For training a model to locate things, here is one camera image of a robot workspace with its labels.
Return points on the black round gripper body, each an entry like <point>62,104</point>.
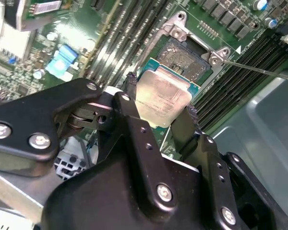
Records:
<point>105,196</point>

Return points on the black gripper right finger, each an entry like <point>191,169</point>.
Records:
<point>184,129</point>

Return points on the thin metal locking lever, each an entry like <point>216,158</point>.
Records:
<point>254,69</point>

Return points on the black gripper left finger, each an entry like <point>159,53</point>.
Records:
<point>26,115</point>

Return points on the silver square CPU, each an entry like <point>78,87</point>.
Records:
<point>163,95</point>

